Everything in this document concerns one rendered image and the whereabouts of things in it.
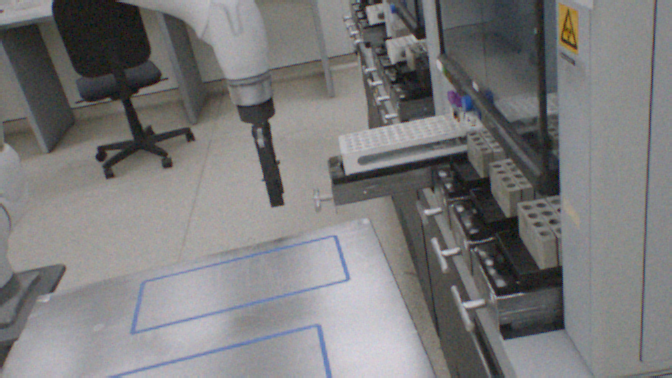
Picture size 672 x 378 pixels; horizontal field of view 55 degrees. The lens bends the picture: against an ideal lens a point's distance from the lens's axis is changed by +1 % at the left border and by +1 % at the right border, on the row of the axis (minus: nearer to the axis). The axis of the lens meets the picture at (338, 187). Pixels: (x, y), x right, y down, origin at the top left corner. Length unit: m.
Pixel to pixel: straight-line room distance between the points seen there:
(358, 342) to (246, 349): 0.16
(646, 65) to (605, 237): 0.20
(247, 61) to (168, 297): 0.47
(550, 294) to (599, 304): 0.14
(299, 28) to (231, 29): 3.64
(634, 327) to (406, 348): 0.28
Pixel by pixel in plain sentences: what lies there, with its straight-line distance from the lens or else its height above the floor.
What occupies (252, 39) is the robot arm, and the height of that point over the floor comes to 1.13.
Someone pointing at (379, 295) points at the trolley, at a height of 0.82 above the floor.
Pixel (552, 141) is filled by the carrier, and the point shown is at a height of 0.87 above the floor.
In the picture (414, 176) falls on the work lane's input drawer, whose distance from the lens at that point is 1.34.
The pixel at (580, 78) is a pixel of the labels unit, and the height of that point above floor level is 1.15.
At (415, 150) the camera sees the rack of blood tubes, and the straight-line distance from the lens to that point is 1.42.
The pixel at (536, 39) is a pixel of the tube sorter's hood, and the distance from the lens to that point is 0.81.
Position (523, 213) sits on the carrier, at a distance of 1.01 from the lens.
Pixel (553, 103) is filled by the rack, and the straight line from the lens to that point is 1.44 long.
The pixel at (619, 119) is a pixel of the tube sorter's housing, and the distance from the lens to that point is 0.74.
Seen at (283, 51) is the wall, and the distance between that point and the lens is 4.91.
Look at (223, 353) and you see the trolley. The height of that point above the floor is 0.82.
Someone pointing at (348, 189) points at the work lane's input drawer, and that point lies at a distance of 1.34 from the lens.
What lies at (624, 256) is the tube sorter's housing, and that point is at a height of 0.93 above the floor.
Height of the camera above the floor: 1.40
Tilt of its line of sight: 27 degrees down
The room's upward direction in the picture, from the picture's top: 12 degrees counter-clockwise
